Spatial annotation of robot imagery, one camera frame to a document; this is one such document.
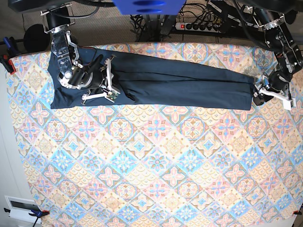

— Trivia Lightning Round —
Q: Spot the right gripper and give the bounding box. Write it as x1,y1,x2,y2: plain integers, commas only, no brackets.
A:
57,54,120,105

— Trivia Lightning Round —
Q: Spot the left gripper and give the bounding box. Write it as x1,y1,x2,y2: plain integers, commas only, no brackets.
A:
253,70,291,106

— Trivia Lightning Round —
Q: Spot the dark blue t-shirt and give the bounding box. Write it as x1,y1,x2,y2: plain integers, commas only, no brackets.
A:
46,46,258,111

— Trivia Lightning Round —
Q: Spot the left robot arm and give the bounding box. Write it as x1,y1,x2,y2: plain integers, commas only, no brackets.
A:
253,8,303,110

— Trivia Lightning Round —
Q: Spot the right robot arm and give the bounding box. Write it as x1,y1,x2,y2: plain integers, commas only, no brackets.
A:
41,3,120,105

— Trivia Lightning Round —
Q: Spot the black round stool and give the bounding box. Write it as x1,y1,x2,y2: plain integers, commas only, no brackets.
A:
23,24,51,53

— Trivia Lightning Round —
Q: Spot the patterned tablecloth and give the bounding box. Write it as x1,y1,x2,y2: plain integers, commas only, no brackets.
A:
6,52,303,227

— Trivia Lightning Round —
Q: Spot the upper left table clamp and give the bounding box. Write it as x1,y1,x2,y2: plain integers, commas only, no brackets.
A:
0,37,17,75

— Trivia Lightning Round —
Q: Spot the table clamp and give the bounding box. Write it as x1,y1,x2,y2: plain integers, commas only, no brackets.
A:
293,210,303,216
0,37,17,75
4,208,50,227

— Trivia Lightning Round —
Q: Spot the white power strip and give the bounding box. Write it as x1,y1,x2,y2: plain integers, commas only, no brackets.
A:
175,22,220,33

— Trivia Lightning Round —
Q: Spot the lower right table clamp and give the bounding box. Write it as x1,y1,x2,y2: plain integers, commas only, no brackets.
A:
293,210,303,216

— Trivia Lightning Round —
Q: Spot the lower left table clamp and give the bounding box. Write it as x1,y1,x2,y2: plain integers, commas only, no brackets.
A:
4,208,50,227

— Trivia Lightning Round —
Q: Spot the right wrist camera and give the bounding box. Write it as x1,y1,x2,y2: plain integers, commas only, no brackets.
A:
107,91,120,103

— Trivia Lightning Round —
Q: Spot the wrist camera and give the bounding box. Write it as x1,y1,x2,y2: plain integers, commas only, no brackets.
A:
107,91,120,103
282,98,296,111

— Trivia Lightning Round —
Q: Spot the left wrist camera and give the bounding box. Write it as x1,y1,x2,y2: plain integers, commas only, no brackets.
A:
282,98,296,111

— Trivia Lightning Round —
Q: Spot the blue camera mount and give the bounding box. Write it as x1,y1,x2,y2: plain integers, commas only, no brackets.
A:
113,0,186,15

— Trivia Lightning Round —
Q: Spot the white wall outlet box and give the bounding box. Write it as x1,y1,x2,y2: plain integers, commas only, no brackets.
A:
4,195,39,224

